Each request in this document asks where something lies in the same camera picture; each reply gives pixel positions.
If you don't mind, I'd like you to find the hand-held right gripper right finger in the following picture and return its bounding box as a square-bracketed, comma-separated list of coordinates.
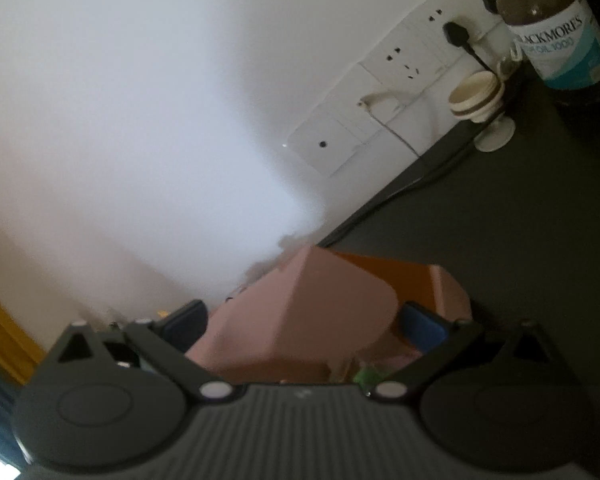
[366, 301, 563, 403]

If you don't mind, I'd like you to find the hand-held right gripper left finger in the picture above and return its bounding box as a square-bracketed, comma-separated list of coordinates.
[44, 299, 234, 404]

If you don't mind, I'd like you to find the green toy keychain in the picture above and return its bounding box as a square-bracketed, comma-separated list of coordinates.
[355, 362, 386, 388]

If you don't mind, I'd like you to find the pink cardboard box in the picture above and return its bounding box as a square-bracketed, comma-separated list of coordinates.
[185, 245, 473, 386]

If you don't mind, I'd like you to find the black desktop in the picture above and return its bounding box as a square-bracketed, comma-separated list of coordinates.
[315, 60, 600, 461]

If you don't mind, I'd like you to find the yellow panel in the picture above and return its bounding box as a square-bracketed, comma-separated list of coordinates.
[0, 280, 46, 386]

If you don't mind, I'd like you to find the brown supplement bottle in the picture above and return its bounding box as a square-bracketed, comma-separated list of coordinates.
[480, 0, 600, 106]

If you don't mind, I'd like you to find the black power cable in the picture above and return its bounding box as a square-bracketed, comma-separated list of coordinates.
[322, 125, 486, 248]

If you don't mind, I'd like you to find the white USB cable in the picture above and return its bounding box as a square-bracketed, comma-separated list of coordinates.
[357, 91, 426, 158]

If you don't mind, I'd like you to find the white wall socket panel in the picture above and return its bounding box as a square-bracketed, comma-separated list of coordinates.
[286, 0, 511, 178]

